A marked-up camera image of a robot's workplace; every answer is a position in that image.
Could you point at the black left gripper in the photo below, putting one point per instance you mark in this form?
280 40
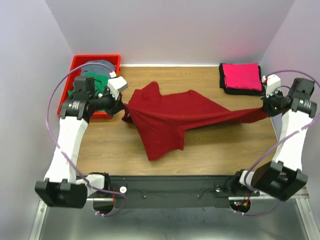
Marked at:
116 105

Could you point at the folded black t shirt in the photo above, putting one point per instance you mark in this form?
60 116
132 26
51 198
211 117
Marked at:
232 91

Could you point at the red plastic bin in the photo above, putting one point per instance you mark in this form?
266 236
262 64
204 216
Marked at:
79 60

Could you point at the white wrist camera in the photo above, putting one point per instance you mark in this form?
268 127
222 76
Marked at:
270 83
116 84

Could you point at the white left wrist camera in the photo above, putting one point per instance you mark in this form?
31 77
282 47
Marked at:
116 84

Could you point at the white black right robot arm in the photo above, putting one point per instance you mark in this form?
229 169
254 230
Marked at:
282 177

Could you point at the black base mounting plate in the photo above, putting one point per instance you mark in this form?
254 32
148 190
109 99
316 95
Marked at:
177 191

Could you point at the dark red t shirt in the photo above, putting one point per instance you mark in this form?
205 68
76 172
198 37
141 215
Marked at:
162 120

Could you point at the folded pink t shirt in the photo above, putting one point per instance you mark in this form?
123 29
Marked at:
242 76

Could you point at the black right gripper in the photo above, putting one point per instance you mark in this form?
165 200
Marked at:
266 104

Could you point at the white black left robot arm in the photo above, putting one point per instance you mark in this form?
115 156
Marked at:
63 185

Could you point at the aluminium frame rail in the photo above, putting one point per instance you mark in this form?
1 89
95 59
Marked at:
293 220

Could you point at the green t shirt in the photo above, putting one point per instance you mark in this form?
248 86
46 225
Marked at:
96 82

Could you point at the grey t shirt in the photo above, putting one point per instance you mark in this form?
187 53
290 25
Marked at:
98 70

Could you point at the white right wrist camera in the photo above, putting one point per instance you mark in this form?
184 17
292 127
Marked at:
270 83

